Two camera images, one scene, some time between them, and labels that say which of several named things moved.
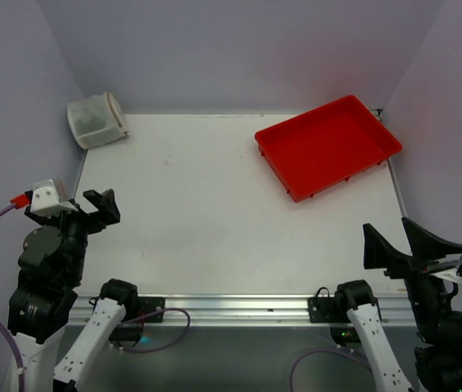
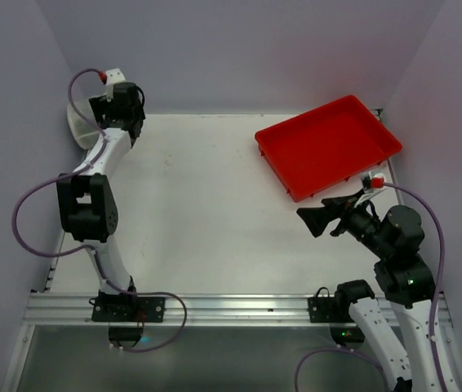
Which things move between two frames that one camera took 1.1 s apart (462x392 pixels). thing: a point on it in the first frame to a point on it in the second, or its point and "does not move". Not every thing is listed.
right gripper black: x=412 y=269 to x=341 y=215
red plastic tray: x=326 y=145 does not move
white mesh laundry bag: x=97 y=120 does not move
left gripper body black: x=90 y=216 to x=103 y=113
